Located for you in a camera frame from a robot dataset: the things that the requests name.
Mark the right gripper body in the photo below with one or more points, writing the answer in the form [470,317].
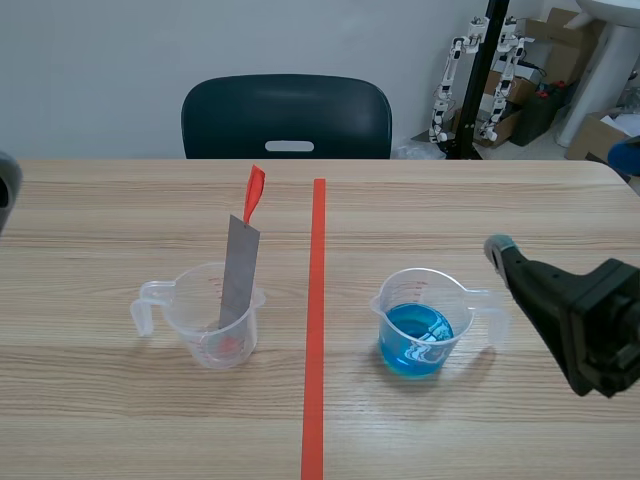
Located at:
[605,325]

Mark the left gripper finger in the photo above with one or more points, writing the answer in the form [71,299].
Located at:
[9,182]

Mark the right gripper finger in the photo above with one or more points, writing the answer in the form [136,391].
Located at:
[535,287]

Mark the small white robot arm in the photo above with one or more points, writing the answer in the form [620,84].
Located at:
[450,70]
[505,80]

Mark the clear beaker with blue liquid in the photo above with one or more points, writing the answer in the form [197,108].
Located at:
[417,345]

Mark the open cardboard box with paper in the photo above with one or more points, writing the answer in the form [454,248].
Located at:
[600,137]

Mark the black bin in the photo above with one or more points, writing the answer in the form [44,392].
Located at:
[537,112]

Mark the clear plastic bag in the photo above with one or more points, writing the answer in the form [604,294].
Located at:
[417,151]

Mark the large brown cardboard box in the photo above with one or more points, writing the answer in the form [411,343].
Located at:
[567,45]

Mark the grey metal plate orange strip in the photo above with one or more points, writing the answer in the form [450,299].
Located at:
[241,270]

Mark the clear empty plastic beaker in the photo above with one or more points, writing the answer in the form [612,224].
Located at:
[235,345]

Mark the dark blue chair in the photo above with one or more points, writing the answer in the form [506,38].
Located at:
[285,115]

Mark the black metal rail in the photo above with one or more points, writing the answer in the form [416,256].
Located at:
[477,75]

